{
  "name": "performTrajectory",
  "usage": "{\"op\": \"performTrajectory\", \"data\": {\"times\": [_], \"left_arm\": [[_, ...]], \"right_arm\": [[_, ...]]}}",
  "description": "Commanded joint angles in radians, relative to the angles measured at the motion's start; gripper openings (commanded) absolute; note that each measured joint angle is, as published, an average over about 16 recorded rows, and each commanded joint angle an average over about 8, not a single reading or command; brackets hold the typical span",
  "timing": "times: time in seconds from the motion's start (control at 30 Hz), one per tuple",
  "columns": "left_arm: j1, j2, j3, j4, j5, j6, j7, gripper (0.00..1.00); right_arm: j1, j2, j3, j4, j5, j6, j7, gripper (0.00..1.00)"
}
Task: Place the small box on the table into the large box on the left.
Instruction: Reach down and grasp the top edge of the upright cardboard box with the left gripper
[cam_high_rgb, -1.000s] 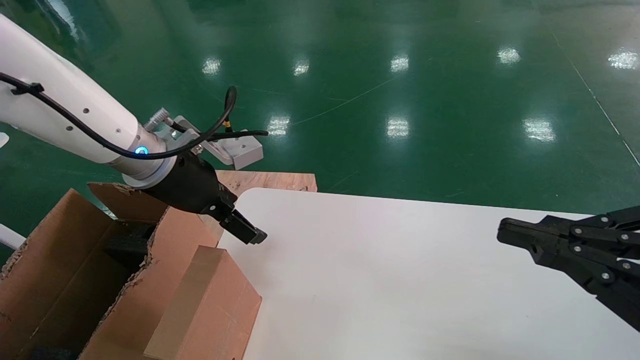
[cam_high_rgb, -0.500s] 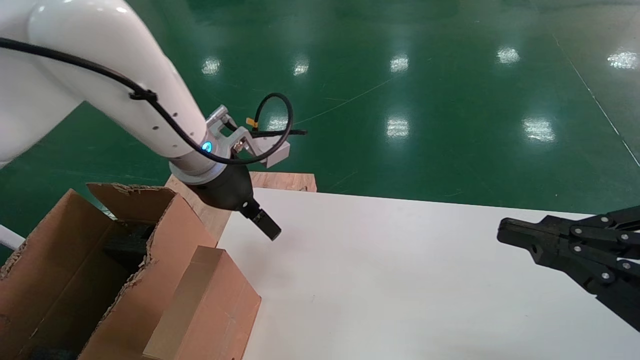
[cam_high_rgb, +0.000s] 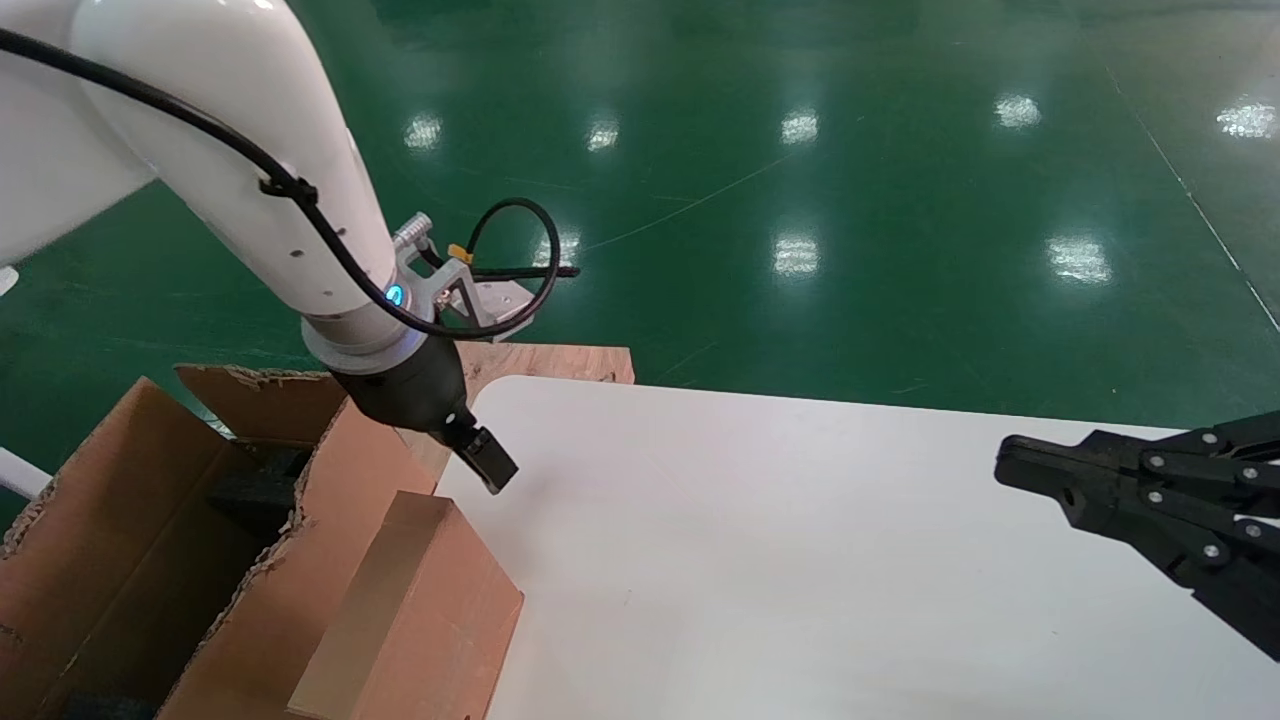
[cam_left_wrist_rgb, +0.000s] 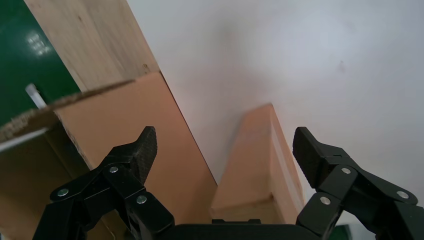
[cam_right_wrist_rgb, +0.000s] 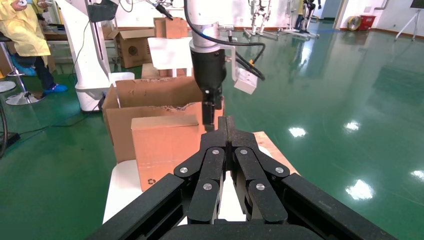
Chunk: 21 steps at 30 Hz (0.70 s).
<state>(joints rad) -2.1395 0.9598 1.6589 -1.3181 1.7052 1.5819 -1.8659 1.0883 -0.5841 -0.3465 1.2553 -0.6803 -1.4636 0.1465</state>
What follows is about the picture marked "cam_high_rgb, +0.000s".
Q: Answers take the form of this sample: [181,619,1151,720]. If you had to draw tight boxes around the short black looped cable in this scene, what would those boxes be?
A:
[470,262,581,284]

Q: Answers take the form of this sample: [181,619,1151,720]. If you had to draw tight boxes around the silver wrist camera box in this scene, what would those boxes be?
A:
[468,280,539,343]

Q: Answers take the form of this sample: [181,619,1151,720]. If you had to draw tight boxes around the wooden board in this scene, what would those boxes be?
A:
[455,342,636,403]

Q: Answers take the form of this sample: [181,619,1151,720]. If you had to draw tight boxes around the small cardboard box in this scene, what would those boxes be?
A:
[288,490,524,720]

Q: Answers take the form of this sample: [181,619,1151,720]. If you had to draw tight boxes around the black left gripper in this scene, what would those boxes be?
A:
[333,335,519,496]

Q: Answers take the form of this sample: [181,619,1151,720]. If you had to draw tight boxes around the white pipe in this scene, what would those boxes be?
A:
[0,447,51,501]

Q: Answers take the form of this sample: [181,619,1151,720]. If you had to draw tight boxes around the silver camera mount bracket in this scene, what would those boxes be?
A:
[393,212,473,323]

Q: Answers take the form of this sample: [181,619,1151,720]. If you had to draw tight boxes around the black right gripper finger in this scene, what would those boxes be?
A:
[1060,492,1280,661]
[995,410,1280,521]

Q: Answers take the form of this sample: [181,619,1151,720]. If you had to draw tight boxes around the large open cardboard box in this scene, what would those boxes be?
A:
[0,365,451,720]

